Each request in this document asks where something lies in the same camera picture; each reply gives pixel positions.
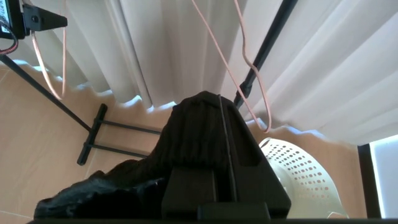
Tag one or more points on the beige curtain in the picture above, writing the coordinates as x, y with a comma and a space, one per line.
186, 46

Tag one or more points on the white laundry basket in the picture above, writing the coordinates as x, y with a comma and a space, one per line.
339, 205

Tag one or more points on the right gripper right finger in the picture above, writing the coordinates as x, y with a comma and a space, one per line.
261, 186

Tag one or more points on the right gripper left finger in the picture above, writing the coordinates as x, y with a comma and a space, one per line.
186, 193

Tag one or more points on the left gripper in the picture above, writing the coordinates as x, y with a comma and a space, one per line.
15, 18

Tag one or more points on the black garment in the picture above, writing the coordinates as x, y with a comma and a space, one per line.
192, 133

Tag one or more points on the black clothes rack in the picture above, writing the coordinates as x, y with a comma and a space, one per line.
270, 40

